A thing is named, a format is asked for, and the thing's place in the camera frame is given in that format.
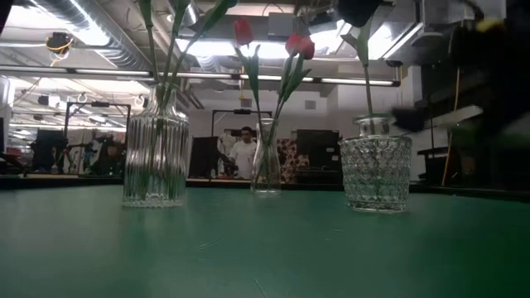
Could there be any floral patterned panel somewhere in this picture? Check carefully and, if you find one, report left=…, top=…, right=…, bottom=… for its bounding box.
left=276, top=138, right=310, bottom=184

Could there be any yellow cable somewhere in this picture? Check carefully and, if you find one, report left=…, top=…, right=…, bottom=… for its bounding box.
left=442, top=68, right=461, bottom=186

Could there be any slim clear glass vase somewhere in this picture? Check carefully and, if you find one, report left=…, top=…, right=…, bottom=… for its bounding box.
left=250, top=118, right=282, bottom=195

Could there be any round black ceiling sensor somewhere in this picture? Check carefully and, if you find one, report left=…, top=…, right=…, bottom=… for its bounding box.
left=44, top=31, right=75, bottom=55

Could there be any diamond-pattern clear glass vase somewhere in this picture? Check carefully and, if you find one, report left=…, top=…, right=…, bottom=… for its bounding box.
left=338, top=114, right=413, bottom=214

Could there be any black monitor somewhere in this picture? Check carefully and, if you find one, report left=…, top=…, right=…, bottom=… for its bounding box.
left=31, top=128, right=70, bottom=173

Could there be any person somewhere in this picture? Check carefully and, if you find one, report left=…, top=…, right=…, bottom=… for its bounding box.
left=229, top=126, right=258, bottom=180

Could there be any green table mat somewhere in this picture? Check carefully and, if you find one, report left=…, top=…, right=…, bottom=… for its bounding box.
left=0, top=184, right=530, bottom=298

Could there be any ceiling light tube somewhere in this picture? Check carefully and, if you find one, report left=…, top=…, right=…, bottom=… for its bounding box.
left=320, top=76, right=401, bottom=88
left=0, top=65, right=169, bottom=79

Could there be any dark cabinet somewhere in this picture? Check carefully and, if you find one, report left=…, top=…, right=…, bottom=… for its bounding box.
left=296, top=128, right=343, bottom=185

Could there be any ribbed clear glass vase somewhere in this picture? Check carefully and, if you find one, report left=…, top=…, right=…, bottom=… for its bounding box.
left=122, top=82, right=194, bottom=209

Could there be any gray ceiling box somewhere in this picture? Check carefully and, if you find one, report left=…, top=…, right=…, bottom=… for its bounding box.
left=267, top=12, right=299, bottom=41

